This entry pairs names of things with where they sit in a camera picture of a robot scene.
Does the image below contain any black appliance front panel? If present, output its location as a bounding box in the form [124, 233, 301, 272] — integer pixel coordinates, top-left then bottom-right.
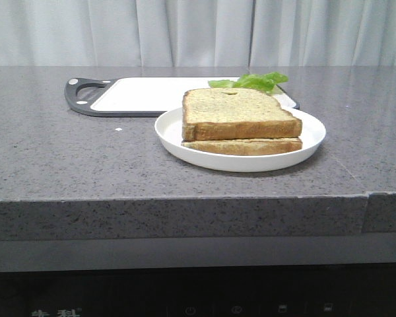
[0, 264, 396, 316]

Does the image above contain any green lettuce leaf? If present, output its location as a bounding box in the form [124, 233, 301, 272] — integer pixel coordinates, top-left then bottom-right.
[208, 72, 288, 93]

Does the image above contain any bread slice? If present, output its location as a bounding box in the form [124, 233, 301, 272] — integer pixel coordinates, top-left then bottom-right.
[182, 88, 302, 141]
[181, 137, 303, 156]

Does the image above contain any white cutting board grey rim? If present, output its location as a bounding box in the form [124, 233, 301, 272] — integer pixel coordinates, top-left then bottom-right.
[64, 77, 300, 118]

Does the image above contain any white round plate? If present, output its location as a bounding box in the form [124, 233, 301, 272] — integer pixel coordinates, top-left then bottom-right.
[154, 108, 326, 172]

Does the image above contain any grey white curtain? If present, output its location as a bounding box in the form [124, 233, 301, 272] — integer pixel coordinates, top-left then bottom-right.
[0, 1, 396, 67]

